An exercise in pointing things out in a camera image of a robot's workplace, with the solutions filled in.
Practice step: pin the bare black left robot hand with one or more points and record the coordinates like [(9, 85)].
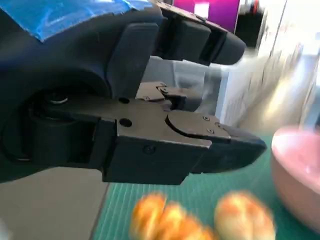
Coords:
[(75, 100)]

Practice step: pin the long orange toy bread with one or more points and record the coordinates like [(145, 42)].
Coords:
[(165, 220)]

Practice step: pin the round pale toy bread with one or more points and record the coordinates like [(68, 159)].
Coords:
[(242, 217)]

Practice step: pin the pink bowl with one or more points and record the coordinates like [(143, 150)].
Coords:
[(295, 170)]

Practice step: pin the green cutting mat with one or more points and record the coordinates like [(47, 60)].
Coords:
[(200, 192)]

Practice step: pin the magenta screen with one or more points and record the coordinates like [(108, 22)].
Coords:
[(215, 12)]

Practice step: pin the white vented metal cabinet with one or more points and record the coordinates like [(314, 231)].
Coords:
[(262, 87)]

